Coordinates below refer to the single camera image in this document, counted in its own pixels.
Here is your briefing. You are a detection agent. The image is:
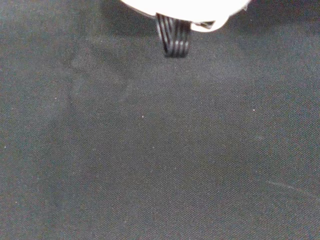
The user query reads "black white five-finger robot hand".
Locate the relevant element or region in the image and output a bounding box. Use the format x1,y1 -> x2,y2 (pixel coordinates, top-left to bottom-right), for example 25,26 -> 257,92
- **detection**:
119,0 -> 251,59

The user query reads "black bench cloth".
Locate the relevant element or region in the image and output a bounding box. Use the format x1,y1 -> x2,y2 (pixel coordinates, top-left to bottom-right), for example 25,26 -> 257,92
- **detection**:
0,0 -> 320,240

